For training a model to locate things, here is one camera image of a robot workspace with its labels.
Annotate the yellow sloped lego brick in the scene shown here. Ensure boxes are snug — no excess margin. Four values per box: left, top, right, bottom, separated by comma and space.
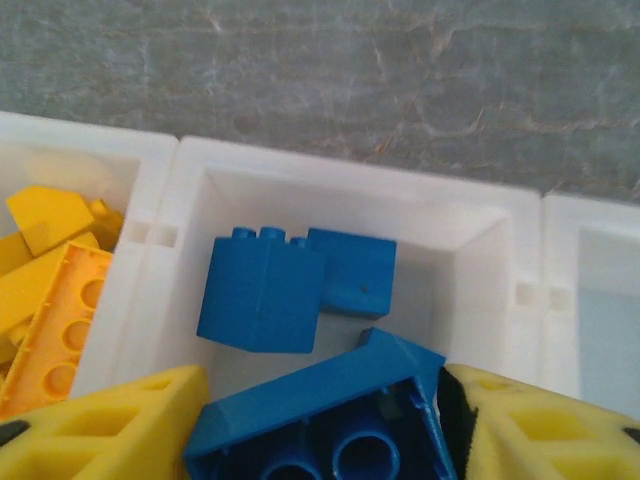
5, 184, 125, 257

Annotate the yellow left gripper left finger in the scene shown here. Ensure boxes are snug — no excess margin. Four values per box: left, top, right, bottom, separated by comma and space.
0, 364, 210, 480

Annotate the yellow long lego brick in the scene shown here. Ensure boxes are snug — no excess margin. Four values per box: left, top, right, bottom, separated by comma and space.
0, 239, 115, 421

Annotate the white plastic bin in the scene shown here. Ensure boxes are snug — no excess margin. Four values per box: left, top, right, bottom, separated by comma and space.
539, 192, 640, 416
72, 133, 547, 401
0, 110, 181, 396

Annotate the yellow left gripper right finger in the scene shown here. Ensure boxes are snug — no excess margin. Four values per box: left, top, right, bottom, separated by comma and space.
437, 363, 640, 480

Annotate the blue square lego brick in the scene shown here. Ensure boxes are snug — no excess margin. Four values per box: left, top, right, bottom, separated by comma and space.
196, 226, 327, 355
289, 227, 399, 320

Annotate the blue long lego brick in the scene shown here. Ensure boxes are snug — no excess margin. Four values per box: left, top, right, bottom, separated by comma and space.
182, 327, 459, 480

